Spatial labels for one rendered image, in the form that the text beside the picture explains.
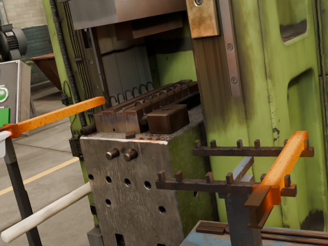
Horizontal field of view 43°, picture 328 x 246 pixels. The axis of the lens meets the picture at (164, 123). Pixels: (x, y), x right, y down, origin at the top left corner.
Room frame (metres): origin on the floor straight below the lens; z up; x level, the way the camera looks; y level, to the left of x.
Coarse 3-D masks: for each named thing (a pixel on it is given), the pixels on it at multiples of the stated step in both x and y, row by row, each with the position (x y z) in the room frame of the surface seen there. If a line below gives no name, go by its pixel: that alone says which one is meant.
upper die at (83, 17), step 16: (80, 0) 1.40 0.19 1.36; (96, 0) 1.36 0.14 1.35; (112, 0) 1.31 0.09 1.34; (128, 0) 1.36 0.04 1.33; (144, 0) 1.42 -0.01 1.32; (160, 0) 1.49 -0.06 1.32; (176, 0) 1.57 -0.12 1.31; (80, 16) 1.41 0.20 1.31; (96, 16) 1.36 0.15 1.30; (112, 16) 1.32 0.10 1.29; (128, 16) 1.35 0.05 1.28; (144, 16) 1.41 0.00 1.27
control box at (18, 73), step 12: (0, 72) 1.60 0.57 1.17; (12, 72) 1.58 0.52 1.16; (24, 72) 1.61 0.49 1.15; (0, 84) 1.57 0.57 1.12; (12, 84) 1.56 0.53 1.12; (24, 84) 1.59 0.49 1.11; (12, 96) 1.54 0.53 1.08; (24, 96) 1.57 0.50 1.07; (0, 108) 1.53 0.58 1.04; (12, 108) 1.51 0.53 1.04; (24, 108) 1.55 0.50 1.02; (12, 120) 1.49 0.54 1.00; (24, 120) 1.53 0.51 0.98; (24, 132) 1.51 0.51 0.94
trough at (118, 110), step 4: (172, 84) 1.64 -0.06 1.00; (164, 88) 1.59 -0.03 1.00; (156, 92) 1.55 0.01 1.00; (144, 96) 1.50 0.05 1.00; (148, 96) 1.51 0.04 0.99; (136, 100) 1.46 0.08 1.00; (140, 100) 1.47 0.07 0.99; (124, 104) 1.41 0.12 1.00; (128, 104) 1.42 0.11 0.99; (116, 108) 1.37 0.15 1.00; (120, 108) 1.39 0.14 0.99; (116, 112) 1.37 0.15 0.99; (120, 112) 1.36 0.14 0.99
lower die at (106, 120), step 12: (168, 84) 1.70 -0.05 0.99; (192, 84) 1.59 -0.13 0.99; (156, 96) 1.48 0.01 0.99; (168, 96) 1.45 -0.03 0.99; (180, 96) 1.51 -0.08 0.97; (108, 108) 1.49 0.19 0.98; (132, 108) 1.35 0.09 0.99; (156, 108) 1.39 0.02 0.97; (96, 120) 1.43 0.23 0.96; (108, 120) 1.39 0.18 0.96; (120, 120) 1.36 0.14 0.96; (132, 120) 1.32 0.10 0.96; (120, 132) 1.36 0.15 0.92
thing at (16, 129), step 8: (80, 104) 1.21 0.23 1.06; (88, 104) 1.24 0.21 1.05; (96, 104) 1.26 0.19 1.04; (56, 112) 1.15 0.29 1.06; (64, 112) 1.17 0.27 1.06; (72, 112) 1.19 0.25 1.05; (32, 120) 1.09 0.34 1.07; (40, 120) 1.10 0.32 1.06; (48, 120) 1.12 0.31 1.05; (56, 120) 1.14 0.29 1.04; (0, 128) 1.02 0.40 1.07; (8, 128) 1.03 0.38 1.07; (16, 128) 1.03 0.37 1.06; (24, 128) 1.06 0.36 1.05; (32, 128) 1.08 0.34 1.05; (16, 136) 1.03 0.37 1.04
